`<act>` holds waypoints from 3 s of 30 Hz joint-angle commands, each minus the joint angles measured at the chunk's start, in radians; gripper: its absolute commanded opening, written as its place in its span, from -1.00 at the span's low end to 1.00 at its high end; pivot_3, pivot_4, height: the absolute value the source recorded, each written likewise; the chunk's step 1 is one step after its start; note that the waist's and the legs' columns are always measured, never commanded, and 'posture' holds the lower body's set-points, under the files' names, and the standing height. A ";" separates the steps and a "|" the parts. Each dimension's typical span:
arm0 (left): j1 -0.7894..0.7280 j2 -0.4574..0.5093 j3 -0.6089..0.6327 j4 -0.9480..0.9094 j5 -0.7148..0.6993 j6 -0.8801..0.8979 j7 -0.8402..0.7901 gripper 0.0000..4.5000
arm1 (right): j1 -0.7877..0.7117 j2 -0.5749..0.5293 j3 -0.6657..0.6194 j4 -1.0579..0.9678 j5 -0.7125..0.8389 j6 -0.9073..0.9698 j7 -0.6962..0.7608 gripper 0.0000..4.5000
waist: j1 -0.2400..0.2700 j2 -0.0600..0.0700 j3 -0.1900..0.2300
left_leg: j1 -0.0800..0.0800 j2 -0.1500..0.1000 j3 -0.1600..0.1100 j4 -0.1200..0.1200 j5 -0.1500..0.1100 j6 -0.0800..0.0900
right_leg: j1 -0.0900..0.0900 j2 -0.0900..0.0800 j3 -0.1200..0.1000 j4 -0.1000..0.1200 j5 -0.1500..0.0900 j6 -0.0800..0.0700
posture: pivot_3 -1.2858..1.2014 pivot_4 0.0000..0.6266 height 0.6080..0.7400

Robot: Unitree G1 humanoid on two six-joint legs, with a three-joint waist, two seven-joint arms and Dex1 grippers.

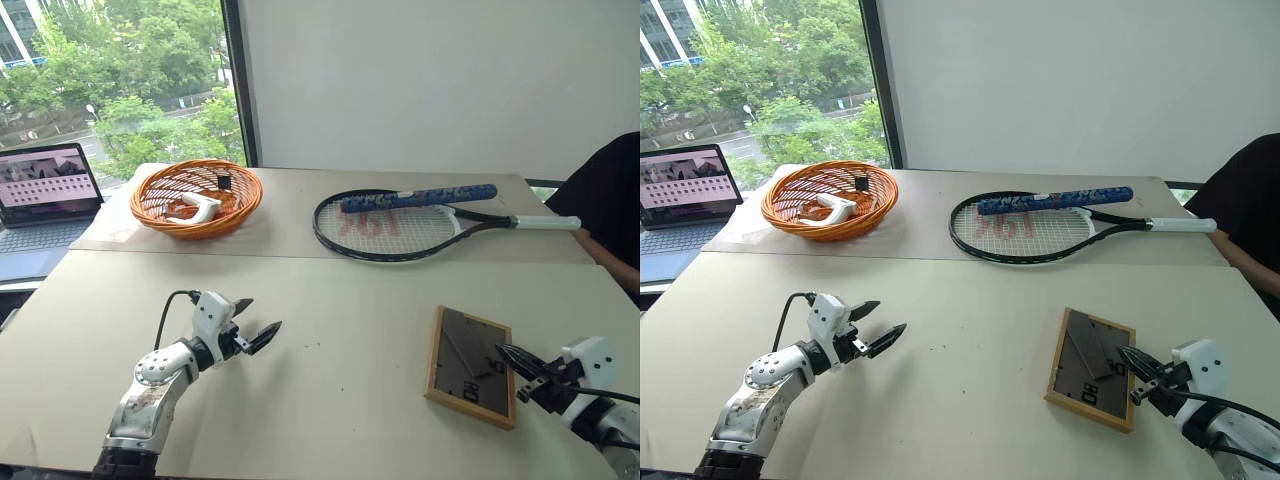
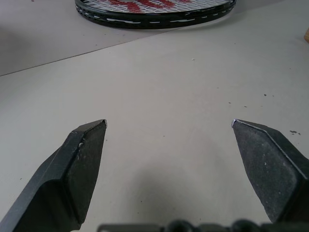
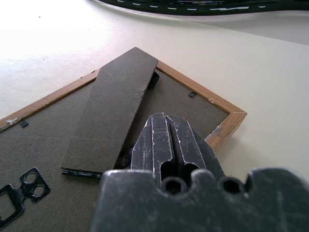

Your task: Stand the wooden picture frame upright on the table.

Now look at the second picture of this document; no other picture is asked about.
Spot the black tennis racket red print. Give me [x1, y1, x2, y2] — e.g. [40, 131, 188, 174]
[74, 0, 237, 30]

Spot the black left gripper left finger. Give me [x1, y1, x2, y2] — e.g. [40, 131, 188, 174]
[0, 119, 108, 232]

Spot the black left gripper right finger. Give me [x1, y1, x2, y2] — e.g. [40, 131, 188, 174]
[231, 118, 309, 225]

